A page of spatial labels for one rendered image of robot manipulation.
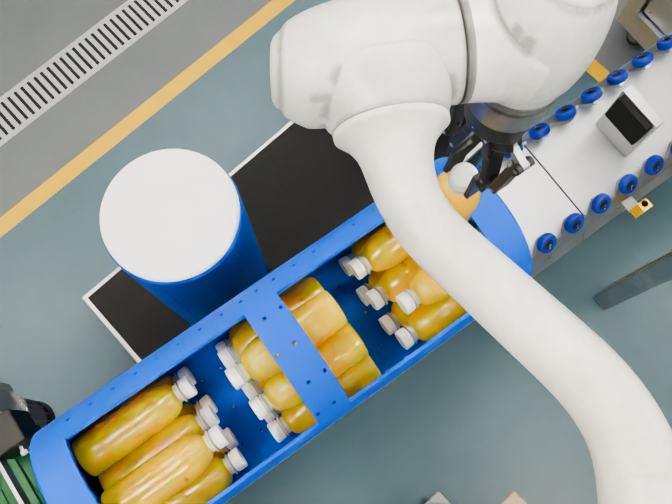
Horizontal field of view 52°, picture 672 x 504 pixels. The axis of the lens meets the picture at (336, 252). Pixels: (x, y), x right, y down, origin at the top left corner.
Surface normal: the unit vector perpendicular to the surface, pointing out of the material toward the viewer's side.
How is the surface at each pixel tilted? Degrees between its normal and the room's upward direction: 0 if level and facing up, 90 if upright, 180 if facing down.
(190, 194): 0
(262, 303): 35
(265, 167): 0
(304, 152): 0
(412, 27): 9
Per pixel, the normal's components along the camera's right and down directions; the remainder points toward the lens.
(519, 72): -0.07, 0.85
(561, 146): 0.00, -0.25
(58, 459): -0.24, -0.57
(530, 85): 0.06, 0.95
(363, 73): -0.11, 0.06
